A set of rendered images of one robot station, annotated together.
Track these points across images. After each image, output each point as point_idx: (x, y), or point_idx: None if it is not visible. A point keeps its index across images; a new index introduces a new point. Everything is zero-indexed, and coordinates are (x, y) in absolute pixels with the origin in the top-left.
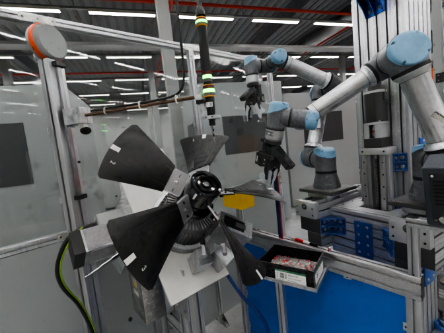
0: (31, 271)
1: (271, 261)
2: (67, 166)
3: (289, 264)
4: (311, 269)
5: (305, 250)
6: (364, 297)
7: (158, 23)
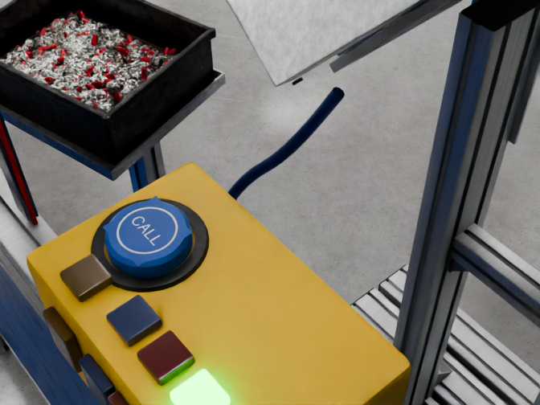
0: None
1: (161, 57)
2: None
3: (98, 66)
4: (41, 37)
5: (3, 63)
6: None
7: None
